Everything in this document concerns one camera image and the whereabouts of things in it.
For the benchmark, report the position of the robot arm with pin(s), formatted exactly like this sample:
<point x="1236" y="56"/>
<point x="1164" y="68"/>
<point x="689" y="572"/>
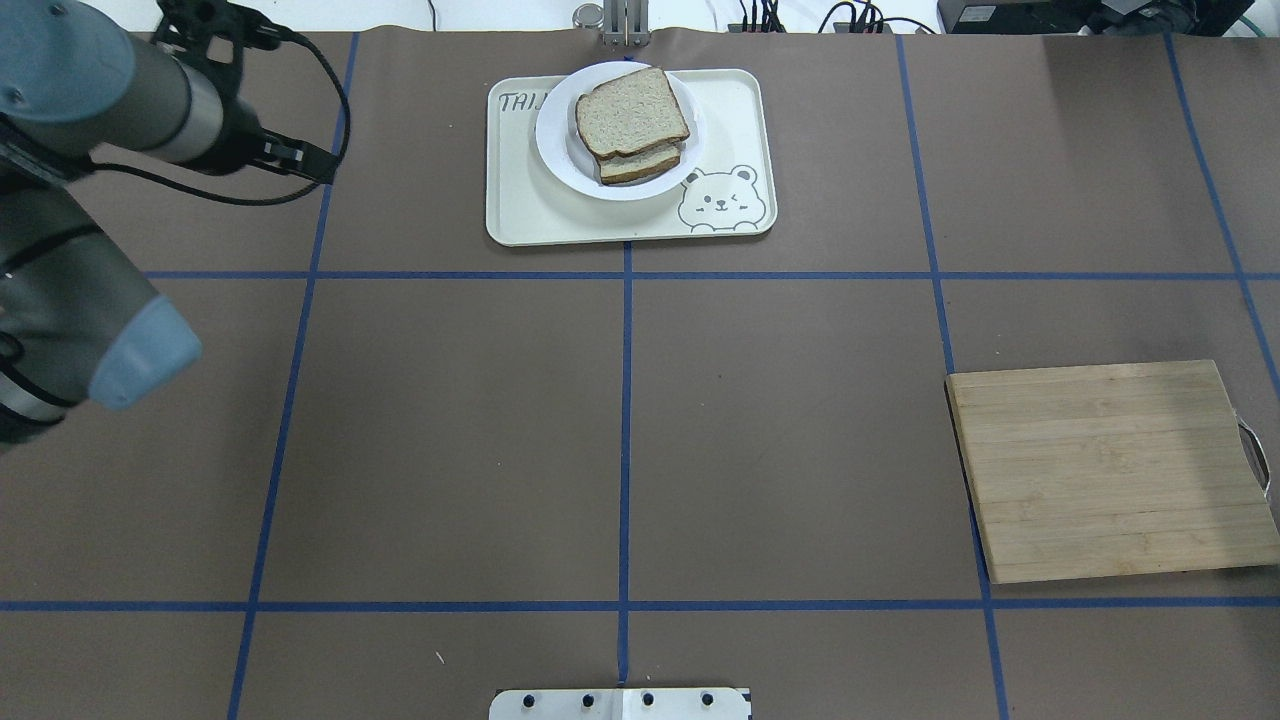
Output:
<point x="83" y="96"/>

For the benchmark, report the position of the metal cutting board handle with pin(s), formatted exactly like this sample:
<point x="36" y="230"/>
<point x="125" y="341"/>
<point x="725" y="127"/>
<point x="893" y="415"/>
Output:
<point x="1255" y="453"/>

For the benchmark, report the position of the white bread slice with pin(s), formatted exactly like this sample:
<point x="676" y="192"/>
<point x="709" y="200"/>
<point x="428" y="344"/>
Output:
<point x="629" y="115"/>

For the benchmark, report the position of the bread slice under egg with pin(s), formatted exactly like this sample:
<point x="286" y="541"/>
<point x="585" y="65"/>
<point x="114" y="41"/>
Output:
<point x="640" y="167"/>

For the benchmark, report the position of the small metal cylinder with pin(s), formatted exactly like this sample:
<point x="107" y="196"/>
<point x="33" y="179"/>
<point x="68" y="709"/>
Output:
<point x="588" y="16"/>

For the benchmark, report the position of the black power strip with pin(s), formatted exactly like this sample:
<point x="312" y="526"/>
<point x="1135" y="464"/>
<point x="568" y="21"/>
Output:
<point x="900" y="17"/>

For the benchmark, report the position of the black box on table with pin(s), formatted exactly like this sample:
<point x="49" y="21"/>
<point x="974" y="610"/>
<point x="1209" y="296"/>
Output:
<point x="1118" y="18"/>

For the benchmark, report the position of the wooden cutting board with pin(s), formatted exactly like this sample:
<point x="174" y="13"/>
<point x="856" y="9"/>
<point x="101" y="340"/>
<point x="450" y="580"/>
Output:
<point x="1112" y="470"/>

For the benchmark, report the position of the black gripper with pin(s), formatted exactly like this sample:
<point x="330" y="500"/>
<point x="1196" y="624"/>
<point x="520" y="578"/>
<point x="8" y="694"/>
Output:
<point x="243" y="134"/>

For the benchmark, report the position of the white round plate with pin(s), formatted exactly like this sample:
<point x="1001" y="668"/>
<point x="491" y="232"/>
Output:
<point x="561" y="149"/>

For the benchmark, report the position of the aluminium frame post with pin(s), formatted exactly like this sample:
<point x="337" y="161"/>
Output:
<point x="625" y="23"/>

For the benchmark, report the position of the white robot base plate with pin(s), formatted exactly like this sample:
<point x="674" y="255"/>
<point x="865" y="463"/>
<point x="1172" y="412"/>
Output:
<point x="623" y="703"/>

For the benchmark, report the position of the cream bear-print tray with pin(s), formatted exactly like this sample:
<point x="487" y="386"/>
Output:
<point x="729" y="193"/>

